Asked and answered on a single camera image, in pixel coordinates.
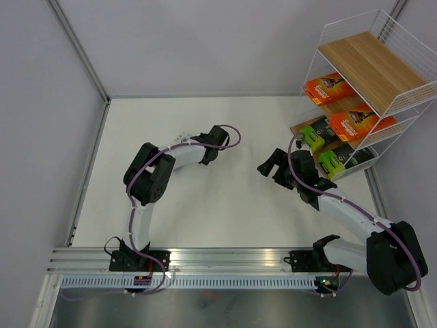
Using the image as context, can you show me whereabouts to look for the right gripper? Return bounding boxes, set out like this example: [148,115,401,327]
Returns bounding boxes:
[257,148,302,190]

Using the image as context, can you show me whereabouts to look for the white slotted cable duct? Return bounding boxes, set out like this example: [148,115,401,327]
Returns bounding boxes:
[61,275,337,290]

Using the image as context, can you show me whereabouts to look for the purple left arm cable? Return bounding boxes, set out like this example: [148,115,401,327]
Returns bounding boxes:
[59,124,244,301]

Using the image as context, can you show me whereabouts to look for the black mounting plate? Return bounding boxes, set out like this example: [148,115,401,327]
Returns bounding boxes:
[283,249,350,273]
[109,250,171,273]

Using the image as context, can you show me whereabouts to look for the white wire wooden shelf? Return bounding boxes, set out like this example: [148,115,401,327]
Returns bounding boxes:
[290,10,436,180]

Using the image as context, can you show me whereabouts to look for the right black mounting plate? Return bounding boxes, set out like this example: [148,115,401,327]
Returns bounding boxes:
[283,249,350,273]

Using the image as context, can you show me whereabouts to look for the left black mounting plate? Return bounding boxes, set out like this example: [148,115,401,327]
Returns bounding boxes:
[109,250,171,273]

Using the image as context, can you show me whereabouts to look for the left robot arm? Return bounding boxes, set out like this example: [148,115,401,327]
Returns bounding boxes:
[109,125,231,273]

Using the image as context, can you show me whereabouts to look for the orange razor box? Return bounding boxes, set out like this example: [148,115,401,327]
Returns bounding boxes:
[329,105,397,142]
[305,72,355,105]

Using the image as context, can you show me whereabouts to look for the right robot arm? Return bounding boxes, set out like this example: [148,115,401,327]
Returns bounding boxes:
[257,148,429,295]

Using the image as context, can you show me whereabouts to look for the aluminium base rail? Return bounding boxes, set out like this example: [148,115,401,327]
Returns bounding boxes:
[46,246,420,277]

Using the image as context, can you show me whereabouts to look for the black green razor box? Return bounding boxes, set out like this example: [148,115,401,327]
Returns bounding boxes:
[300,116,340,152]
[318,143,376,180]

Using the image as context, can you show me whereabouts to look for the white Gillette razor pack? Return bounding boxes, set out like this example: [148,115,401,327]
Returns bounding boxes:
[172,132,202,146]

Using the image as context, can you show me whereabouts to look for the aluminium corner frame post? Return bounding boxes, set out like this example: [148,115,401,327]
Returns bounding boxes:
[46,0,112,103]

